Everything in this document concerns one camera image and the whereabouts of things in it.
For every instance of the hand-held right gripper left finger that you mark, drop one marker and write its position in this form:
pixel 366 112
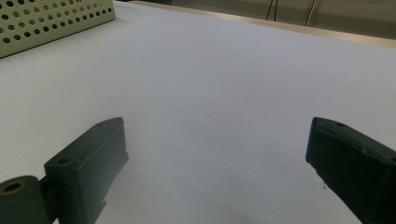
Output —
pixel 87 168

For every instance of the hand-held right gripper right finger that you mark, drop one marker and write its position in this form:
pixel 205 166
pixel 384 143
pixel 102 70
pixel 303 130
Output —
pixel 358 169

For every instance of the pale green perforated metal basket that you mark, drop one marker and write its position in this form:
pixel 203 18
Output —
pixel 46 31

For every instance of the beige metal stand leg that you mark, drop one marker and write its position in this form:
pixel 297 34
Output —
pixel 312 11

